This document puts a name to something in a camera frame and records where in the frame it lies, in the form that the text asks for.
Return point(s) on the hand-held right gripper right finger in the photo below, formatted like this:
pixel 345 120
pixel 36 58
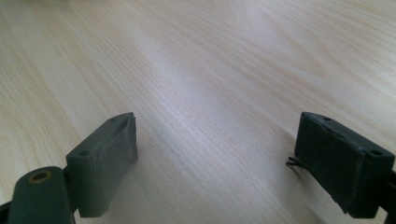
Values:
pixel 339 161

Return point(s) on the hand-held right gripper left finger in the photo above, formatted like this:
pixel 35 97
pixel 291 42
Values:
pixel 99 174

